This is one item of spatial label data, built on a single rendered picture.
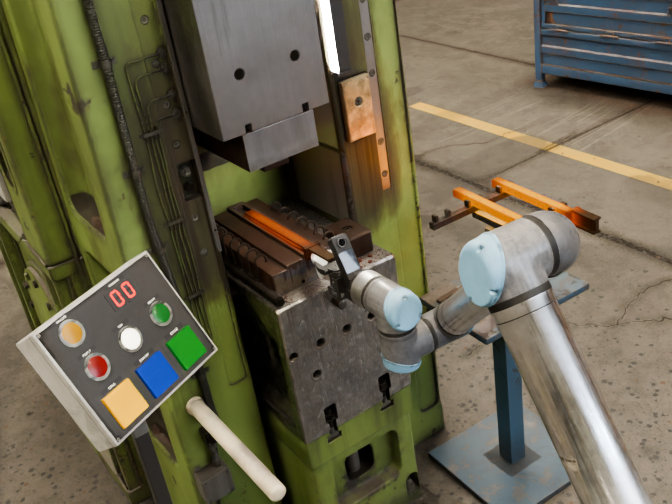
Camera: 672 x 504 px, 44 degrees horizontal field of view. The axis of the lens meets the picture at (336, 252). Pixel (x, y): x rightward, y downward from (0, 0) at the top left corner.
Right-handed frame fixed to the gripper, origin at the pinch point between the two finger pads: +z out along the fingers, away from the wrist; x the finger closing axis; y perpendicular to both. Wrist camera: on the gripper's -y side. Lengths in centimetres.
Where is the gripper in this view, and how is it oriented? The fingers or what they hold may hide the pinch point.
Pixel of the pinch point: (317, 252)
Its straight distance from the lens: 215.1
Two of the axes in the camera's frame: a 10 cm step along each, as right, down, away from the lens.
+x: 8.1, -3.8, 4.4
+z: -5.7, -3.2, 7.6
